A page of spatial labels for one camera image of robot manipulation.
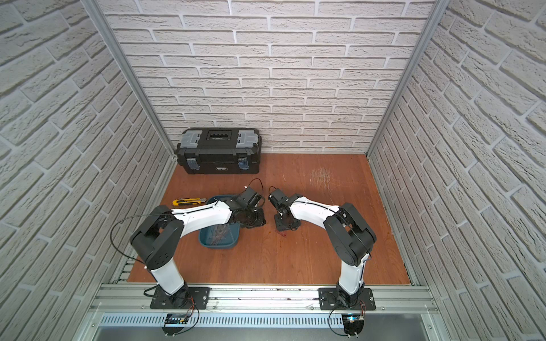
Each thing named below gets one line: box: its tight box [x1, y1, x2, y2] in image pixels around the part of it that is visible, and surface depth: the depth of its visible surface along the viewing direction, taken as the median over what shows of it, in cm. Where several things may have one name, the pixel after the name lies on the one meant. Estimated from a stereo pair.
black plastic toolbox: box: [175, 127, 262, 175], surface depth 104 cm
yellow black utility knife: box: [172, 197, 207, 207], surface depth 100 cm
